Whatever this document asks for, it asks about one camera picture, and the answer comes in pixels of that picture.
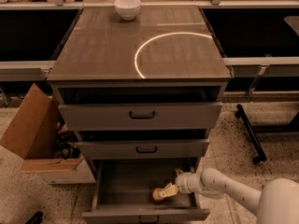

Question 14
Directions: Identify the grey middle drawer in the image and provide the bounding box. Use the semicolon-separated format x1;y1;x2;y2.
78;139;209;160

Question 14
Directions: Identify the grey drawer cabinet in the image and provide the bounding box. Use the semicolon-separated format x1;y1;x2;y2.
46;5;234;161

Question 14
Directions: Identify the orange fruit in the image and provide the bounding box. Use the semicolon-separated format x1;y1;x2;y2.
152;188;164;202

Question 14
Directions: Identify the brown cardboard box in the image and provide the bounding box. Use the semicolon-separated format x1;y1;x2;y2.
0;84;95;185

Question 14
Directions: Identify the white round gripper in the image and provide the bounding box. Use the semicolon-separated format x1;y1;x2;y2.
158;168;198;200

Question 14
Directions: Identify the grey top drawer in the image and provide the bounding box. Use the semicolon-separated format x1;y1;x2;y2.
59;102;222;131

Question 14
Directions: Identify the black metal stand base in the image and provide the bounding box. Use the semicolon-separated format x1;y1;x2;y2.
235;105;299;164

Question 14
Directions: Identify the white ceramic bowl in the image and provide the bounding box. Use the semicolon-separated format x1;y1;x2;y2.
114;0;141;21

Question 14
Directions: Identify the grey bottom drawer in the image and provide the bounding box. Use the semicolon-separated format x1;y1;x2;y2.
82;158;209;224

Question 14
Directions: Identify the black object on floor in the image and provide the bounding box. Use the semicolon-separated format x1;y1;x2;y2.
25;211;43;224

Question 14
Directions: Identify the grey drawer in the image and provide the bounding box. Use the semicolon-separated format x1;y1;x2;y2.
59;102;222;131
82;158;209;224
78;139;209;160

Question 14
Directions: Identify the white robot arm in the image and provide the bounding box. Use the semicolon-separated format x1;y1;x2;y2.
152;168;299;224

